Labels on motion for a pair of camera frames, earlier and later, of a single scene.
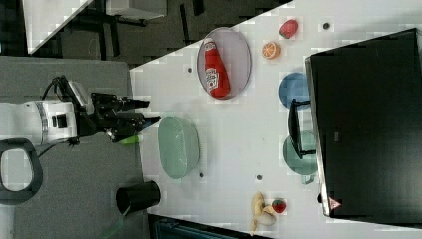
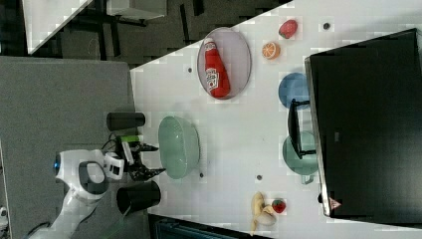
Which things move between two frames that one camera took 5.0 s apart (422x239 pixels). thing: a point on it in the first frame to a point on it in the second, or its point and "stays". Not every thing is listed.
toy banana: (261, 213) stays
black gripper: (105, 116) to (136, 171)
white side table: (44, 17) stays
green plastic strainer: (178, 145) stays
